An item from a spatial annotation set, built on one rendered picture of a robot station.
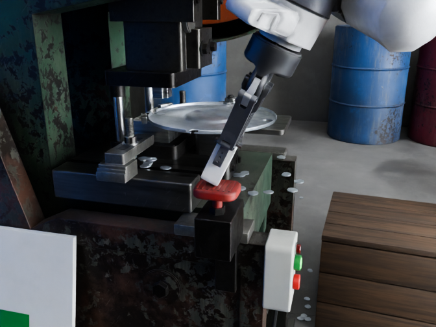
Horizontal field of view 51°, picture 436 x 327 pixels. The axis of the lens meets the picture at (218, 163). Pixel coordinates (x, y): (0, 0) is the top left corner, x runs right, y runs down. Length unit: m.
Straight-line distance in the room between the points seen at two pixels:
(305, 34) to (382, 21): 0.09
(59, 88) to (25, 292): 0.43
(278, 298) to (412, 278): 0.72
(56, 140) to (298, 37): 0.60
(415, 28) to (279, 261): 0.43
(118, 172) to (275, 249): 0.32
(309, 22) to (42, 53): 0.57
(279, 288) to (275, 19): 0.47
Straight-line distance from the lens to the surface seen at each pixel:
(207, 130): 0.90
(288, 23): 0.60
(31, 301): 1.05
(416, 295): 1.55
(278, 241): 0.82
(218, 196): 0.69
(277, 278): 0.84
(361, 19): 0.64
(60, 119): 1.04
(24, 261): 1.03
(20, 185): 1.02
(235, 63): 4.42
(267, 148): 1.29
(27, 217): 1.02
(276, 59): 0.62
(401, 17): 0.60
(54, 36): 1.02
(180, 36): 0.96
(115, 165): 0.88
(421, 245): 1.50
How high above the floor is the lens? 1.02
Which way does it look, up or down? 19 degrees down
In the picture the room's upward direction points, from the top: straight up
